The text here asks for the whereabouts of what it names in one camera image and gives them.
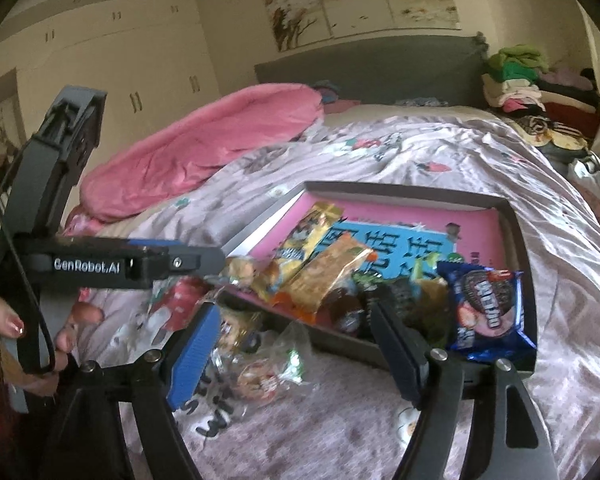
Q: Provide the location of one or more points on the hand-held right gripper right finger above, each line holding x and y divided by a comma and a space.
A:
395, 355

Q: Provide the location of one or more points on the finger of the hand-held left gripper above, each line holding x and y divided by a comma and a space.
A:
180, 262

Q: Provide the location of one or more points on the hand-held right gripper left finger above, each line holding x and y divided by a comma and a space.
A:
195, 350

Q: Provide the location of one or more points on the black snack packet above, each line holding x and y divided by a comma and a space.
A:
400, 292

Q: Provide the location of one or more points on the pink book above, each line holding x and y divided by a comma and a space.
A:
390, 212

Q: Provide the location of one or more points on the long yellow snack packet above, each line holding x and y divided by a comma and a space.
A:
305, 240

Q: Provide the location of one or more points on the small yellowish cake packet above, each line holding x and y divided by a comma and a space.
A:
240, 270

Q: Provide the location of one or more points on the small dark brown candy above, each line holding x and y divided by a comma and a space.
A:
345, 310

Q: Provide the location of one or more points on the pile of folded clothes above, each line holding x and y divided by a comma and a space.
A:
515, 90

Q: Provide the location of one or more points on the orange snack packet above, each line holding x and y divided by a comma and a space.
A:
330, 270

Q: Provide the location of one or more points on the blue cookie packet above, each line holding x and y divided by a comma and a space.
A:
485, 305

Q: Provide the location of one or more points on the cream wardrobe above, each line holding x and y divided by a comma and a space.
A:
130, 60

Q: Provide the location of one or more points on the printed pink blanket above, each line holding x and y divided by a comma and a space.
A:
430, 150

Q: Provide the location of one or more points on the wall painting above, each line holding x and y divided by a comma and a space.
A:
355, 5

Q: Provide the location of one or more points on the clear red-print snack packet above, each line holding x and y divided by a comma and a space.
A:
267, 375

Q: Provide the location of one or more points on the white plastic bag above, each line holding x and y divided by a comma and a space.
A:
595, 172

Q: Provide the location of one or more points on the dark cardboard box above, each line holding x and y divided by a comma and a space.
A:
522, 260

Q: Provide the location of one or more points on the grey bed headboard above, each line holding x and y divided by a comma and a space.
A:
380, 70

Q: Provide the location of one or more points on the pink quilt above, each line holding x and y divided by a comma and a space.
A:
205, 135

